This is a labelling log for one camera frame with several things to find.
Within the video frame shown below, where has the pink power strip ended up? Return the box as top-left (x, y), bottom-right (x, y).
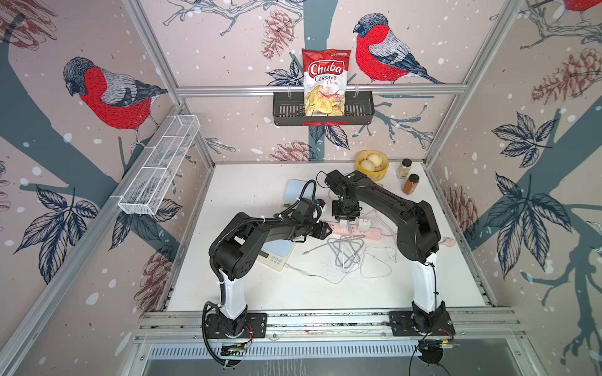
top-left (328, 222), bottom-right (383, 241)

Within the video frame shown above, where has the grey USB cable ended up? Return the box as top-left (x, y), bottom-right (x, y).
top-left (302, 234), bottom-right (368, 274)

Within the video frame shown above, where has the blue-top kitchen scale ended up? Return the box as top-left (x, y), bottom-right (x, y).
top-left (256, 240), bottom-right (296, 272)
top-left (283, 180), bottom-right (317, 207)

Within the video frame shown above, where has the white USB cable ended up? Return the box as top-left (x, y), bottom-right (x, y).
top-left (284, 229), bottom-right (398, 285)

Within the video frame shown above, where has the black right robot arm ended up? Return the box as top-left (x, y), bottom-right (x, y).
top-left (325, 170), bottom-right (456, 336)

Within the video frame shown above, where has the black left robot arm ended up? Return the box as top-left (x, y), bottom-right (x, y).
top-left (207, 180), bottom-right (332, 337)

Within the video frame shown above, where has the yellow rimmed wooden bowl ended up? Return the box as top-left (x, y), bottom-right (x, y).
top-left (355, 150), bottom-right (389, 182)

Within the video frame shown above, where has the bun in bowl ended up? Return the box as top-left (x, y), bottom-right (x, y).
top-left (360, 159), bottom-right (376, 172)
top-left (367, 153), bottom-right (383, 168)

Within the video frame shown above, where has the brown spice jar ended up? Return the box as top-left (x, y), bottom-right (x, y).
top-left (402, 173), bottom-right (420, 195)

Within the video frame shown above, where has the light spice jar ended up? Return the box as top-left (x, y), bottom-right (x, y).
top-left (397, 158), bottom-right (412, 180)

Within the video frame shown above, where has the red cassava chips bag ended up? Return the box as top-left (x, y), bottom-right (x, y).
top-left (302, 49), bottom-right (351, 117)

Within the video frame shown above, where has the black hanging wire basket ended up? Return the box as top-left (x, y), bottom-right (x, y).
top-left (273, 91), bottom-right (376, 126)

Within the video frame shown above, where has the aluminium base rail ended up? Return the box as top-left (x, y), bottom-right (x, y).
top-left (133, 306), bottom-right (527, 344)

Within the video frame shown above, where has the white mesh wall shelf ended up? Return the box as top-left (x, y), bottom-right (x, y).
top-left (119, 114), bottom-right (200, 216)

